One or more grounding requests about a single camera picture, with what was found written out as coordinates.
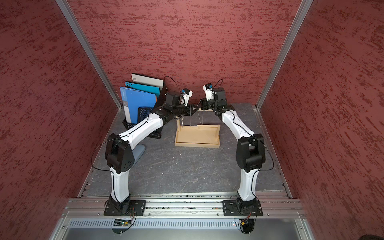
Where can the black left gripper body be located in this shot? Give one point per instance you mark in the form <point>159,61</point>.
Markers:
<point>187,110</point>

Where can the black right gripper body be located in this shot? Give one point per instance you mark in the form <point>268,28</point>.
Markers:
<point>208,104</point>

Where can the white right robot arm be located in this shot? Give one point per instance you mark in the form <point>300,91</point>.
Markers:
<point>250,150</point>

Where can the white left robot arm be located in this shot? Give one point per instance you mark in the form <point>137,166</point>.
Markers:
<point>120,149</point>

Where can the wooden jewelry display stand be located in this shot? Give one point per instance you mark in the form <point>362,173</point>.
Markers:
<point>199,136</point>

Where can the teal folder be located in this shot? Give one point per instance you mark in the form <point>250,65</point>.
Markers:
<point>144,88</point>

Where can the black mesh file holder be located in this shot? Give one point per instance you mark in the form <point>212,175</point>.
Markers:
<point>143,113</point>

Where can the blue folder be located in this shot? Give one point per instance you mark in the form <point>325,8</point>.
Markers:
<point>134,99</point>

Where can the white grey folder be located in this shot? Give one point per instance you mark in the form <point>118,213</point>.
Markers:
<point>141,79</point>

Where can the grey oval case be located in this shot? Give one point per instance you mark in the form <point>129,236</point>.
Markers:
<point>138,151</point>

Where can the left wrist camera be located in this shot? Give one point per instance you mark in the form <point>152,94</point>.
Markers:
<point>186,95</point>

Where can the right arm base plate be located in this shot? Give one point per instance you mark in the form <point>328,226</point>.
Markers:
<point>234,208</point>

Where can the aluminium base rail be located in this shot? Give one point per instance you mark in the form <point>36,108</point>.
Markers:
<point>177,211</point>

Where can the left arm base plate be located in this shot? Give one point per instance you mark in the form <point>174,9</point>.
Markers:
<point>132,208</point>

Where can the right aluminium corner post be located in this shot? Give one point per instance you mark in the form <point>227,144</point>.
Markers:
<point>292,33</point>

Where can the aluminium corner post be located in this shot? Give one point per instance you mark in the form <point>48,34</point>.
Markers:
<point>79,33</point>
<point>292,33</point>

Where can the left aluminium corner post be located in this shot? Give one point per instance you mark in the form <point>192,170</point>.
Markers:
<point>79,33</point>

